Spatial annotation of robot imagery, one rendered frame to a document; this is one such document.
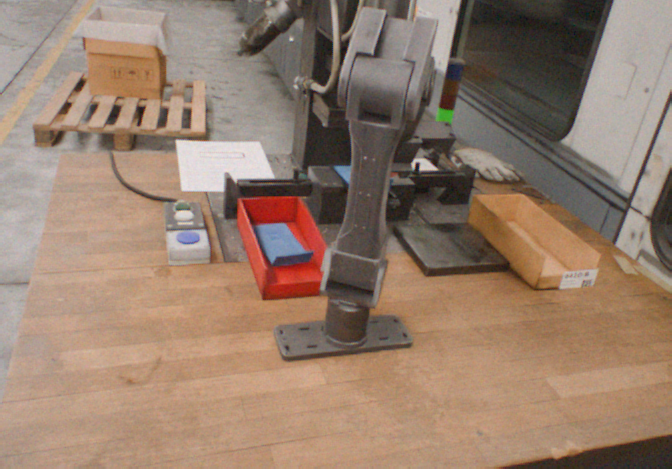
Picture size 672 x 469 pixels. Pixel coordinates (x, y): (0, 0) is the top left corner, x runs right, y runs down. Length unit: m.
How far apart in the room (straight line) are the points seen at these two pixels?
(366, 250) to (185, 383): 0.29
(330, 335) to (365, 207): 0.21
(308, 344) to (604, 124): 0.98
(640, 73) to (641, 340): 0.65
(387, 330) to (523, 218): 0.52
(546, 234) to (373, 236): 0.57
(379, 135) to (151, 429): 0.43
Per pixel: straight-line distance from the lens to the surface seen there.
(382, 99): 0.69
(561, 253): 1.24
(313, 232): 1.06
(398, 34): 0.76
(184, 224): 1.10
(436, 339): 0.94
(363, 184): 0.74
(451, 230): 1.21
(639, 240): 1.41
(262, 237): 1.11
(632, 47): 1.54
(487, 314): 1.02
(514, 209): 1.34
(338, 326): 0.85
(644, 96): 1.50
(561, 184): 1.65
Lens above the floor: 1.45
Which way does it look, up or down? 27 degrees down
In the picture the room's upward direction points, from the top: 8 degrees clockwise
